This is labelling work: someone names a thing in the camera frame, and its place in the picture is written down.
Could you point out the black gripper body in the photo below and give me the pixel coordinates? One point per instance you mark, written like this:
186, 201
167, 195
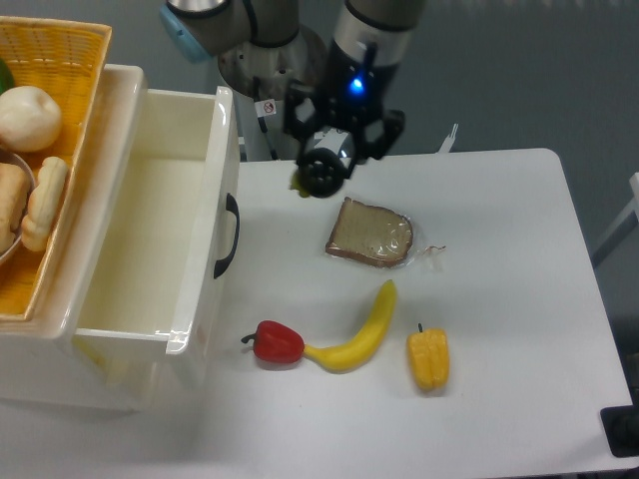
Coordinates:
353, 88

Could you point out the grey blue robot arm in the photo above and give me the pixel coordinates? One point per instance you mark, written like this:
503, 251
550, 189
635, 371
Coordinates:
207, 29

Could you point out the open upper white drawer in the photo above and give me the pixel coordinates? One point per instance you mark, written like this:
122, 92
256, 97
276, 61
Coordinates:
153, 303

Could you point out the white drawer cabinet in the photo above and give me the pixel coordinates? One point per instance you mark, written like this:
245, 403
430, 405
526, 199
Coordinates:
43, 360

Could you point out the wrapped bread slice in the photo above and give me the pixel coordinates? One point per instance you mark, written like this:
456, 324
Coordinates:
376, 236

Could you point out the red bell pepper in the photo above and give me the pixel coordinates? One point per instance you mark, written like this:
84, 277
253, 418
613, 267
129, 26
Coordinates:
275, 343

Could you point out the yellow banana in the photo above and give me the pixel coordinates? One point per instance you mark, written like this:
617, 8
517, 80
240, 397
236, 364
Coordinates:
364, 344

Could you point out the yellow bell pepper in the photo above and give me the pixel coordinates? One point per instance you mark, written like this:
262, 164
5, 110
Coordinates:
428, 357

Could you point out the pale bread roll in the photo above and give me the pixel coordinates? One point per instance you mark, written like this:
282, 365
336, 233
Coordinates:
43, 203

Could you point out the white round bun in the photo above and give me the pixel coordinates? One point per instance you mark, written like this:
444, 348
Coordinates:
31, 120

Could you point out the brown bread in bowl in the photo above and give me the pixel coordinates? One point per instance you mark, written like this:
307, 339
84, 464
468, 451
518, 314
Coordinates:
15, 185

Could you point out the metal bowl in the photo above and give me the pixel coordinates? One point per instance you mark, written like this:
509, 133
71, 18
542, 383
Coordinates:
11, 158

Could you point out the green vegetable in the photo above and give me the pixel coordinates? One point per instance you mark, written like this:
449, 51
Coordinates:
7, 81

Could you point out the black device at table edge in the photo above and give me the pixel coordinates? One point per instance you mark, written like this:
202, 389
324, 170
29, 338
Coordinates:
621, 430

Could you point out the metal bracket behind table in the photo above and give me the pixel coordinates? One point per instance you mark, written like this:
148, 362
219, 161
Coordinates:
449, 140

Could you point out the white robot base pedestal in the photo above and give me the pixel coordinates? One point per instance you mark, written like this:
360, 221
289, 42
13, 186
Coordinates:
259, 77

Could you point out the black drawer handle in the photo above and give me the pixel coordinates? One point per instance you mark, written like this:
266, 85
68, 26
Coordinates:
230, 238

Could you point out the white frame at right edge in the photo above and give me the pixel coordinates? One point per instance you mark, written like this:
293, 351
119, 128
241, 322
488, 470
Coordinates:
621, 227

